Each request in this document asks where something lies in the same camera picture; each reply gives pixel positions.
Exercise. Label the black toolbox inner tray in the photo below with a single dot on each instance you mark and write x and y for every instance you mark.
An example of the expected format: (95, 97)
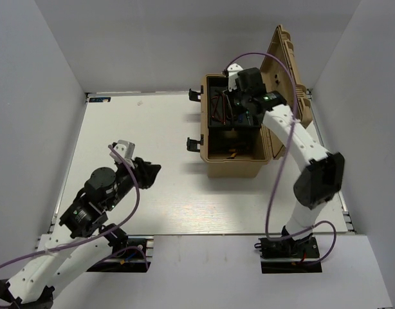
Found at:
(219, 83)

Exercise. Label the black green precision screwdriver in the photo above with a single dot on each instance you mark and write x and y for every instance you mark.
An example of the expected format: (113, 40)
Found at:
(249, 117)

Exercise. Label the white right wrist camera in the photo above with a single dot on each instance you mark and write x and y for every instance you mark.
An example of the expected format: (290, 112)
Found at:
(231, 72)

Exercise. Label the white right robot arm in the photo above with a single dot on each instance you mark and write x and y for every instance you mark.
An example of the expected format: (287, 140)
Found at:
(321, 172)

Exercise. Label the tan plastic toolbox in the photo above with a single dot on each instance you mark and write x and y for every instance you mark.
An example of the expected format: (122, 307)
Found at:
(279, 73)

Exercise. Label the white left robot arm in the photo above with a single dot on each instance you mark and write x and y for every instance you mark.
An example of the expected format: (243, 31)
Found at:
(83, 237)

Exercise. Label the dark blue table label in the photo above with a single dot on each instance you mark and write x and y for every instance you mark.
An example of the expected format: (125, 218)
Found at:
(99, 99)

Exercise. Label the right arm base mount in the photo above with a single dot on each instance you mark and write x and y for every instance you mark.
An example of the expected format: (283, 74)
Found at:
(288, 256)

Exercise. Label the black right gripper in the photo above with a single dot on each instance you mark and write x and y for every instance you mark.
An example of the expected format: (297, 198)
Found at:
(231, 93)

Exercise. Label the yellow combination pliers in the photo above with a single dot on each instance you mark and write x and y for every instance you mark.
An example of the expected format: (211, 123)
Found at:
(234, 152)

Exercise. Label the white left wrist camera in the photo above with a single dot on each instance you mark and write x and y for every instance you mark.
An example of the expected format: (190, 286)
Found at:
(122, 151)

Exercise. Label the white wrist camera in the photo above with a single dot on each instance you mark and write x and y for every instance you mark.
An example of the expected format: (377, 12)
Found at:
(122, 151)
(231, 72)

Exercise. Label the brown hex key long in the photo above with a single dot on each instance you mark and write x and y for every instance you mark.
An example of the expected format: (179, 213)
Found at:
(214, 102)

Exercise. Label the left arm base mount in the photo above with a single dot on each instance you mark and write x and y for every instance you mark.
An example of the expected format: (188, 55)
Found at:
(133, 255)

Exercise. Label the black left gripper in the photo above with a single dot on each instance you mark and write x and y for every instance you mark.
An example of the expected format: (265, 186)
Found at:
(145, 172)

